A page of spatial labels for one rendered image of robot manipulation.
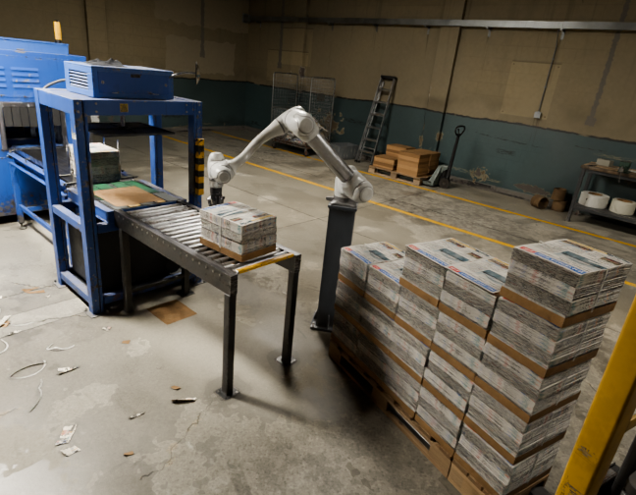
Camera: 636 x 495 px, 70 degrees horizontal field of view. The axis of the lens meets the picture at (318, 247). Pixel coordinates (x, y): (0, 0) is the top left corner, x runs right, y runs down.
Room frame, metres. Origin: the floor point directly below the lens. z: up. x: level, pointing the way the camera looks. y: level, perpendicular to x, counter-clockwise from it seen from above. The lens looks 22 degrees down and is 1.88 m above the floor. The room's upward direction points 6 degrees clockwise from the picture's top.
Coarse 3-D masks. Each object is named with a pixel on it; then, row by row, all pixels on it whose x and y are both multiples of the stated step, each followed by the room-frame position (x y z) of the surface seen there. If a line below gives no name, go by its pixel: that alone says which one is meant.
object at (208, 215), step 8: (208, 208) 2.60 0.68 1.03; (216, 208) 2.61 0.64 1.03; (224, 208) 2.62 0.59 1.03; (232, 208) 2.64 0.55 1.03; (240, 208) 2.66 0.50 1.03; (200, 216) 2.57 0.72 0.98; (208, 216) 2.53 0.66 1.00; (216, 216) 2.49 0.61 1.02; (208, 224) 2.53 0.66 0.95; (216, 224) 2.49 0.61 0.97; (208, 232) 2.53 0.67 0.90; (216, 232) 2.49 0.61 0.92; (208, 240) 2.53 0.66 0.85; (216, 240) 2.49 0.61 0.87
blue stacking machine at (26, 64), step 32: (0, 64) 4.56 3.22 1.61; (32, 64) 4.78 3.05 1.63; (0, 96) 4.53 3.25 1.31; (32, 96) 4.75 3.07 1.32; (0, 128) 4.50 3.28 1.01; (32, 128) 5.19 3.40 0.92; (64, 128) 4.95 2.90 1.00; (0, 160) 4.46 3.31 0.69; (0, 192) 4.43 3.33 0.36; (32, 192) 4.66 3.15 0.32
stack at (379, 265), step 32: (352, 256) 2.60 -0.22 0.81; (384, 256) 2.62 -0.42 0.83; (384, 288) 2.34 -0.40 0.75; (384, 320) 2.29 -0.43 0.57; (416, 320) 2.10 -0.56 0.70; (448, 320) 1.93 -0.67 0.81; (352, 352) 2.50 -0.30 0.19; (416, 352) 2.05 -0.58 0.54; (448, 352) 1.89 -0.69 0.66; (480, 352) 1.76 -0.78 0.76; (416, 384) 2.02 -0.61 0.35; (448, 384) 1.86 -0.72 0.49; (448, 416) 1.82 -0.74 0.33
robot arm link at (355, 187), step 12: (288, 120) 2.76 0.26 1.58; (300, 120) 2.67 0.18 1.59; (312, 120) 2.70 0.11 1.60; (300, 132) 2.67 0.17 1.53; (312, 132) 2.71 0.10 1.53; (312, 144) 2.78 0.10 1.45; (324, 144) 2.79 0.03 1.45; (324, 156) 2.80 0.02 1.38; (336, 156) 2.83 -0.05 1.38; (336, 168) 2.84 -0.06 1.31; (348, 168) 2.88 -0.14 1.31; (348, 180) 2.87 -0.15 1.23; (360, 180) 2.88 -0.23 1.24; (348, 192) 2.88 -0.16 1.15; (360, 192) 2.83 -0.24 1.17; (372, 192) 2.87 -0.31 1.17
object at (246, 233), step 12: (240, 216) 2.51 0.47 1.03; (252, 216) 2.53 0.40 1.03; (264, 216) 2.55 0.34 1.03; (276, 216) 2.58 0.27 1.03; (228, 228) 2.42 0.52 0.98; (240, 228) 2.36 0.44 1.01; (252, 228) 2.42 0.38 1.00; (264, 228) 2.50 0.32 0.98; (276, 228) 2.58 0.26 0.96; (228, 240) 2.44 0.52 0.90; (240, 240) 2.36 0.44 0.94; (252, 240) 2.42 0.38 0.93; (264, 240) 2.50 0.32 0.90; (276, 240) 2.58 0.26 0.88; (240, 252) 2.37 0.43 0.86
